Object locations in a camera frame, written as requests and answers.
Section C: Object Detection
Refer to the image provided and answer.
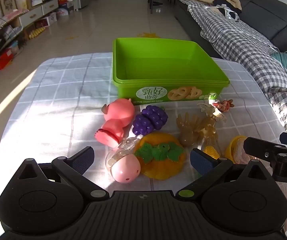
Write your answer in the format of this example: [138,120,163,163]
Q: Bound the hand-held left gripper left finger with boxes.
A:
[17,146,110,202]

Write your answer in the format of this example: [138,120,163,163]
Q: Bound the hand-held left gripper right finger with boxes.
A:
[176,148,269,201]

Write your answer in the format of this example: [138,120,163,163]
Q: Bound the yellow toy corn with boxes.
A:
[201,145,221,160]

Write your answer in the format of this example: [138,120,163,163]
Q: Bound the yellow plastic cup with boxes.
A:
[225,135,249,164]

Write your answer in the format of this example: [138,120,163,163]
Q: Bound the orange toy pumpkin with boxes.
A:
[137,132,186,180]

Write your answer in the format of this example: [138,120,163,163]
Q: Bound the clear pink capsule toy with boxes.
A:
[105,137,141,183]

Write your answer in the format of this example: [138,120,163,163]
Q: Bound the small red figure toy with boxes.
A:
[212,99,234,112]

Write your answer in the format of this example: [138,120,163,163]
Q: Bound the pink pig toy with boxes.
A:
[95,99,136,147]

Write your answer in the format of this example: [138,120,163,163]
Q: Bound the green plastic box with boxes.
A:
[112,38,230,105]

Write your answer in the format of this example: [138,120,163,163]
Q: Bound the beige starfish toy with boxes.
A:
[197,102,227,123]

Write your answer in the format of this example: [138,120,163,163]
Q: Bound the grey checked tablecloth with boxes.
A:
[0,52,287,233]

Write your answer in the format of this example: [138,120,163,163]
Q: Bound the purple toy grapes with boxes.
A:
[133,105,168,136]

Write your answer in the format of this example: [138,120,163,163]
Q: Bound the grey checked blanket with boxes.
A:
[177,0,287,235]

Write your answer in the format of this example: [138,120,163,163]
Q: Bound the dark grey sofa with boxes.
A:
[175,0,287,63]

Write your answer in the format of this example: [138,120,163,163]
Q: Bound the red storage box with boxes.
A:
[0,49,14,70]

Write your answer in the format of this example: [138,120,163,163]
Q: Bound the row of yellow toys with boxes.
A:
[29,27,45,40]

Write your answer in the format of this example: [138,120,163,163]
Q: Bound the white and red box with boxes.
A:
[35,12,57,28]

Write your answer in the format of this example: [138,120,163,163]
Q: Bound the dark garment with white ribbon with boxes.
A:
[212,0,241,22]

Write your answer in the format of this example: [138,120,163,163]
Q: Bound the blue and white box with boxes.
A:
[57,1,75,18]

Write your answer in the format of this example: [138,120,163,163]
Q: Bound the framed cartoon picture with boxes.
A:
[0,0,18,17]

